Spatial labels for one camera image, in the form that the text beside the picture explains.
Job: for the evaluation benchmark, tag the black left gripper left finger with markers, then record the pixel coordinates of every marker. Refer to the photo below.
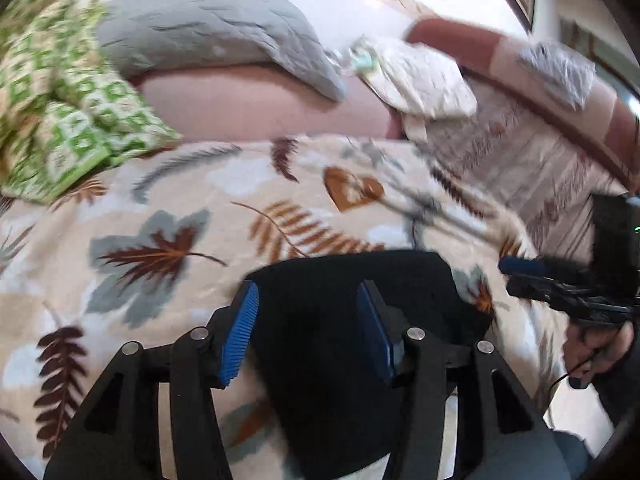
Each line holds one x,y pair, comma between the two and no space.
151,402

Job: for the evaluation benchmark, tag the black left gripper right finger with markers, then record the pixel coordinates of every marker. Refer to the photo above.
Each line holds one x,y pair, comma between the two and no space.
429,371

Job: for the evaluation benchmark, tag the black pants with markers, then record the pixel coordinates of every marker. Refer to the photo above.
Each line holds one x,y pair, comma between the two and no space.
336,414

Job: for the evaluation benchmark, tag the person's right hand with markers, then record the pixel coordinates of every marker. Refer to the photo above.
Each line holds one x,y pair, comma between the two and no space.
590,351

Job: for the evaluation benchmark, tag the person's dark trouser leg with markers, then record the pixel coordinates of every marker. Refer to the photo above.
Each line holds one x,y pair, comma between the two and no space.
537,454

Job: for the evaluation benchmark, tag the striped beige bedspread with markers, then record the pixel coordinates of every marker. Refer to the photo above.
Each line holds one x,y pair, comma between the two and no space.
523,188

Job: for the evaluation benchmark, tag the brown padded headboard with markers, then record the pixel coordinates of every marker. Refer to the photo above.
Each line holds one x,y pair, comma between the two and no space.
605,128

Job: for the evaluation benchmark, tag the leaf patterned fleece blanket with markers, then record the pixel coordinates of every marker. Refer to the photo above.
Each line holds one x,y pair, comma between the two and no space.
149,249

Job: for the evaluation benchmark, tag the grey patterned cloth on headboard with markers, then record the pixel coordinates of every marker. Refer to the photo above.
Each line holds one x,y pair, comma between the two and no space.
565,74

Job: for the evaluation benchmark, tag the cream floral pillow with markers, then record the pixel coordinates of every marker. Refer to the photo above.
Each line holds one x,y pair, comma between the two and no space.
411,78

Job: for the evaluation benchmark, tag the pink bed sheet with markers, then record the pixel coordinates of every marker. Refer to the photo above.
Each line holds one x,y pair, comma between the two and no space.
261,102

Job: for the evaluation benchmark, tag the green checkered cloth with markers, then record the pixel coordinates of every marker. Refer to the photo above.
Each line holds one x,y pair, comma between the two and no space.
65,111

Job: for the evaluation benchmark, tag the grey quilted pillow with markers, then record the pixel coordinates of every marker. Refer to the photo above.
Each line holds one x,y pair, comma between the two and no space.
139,36

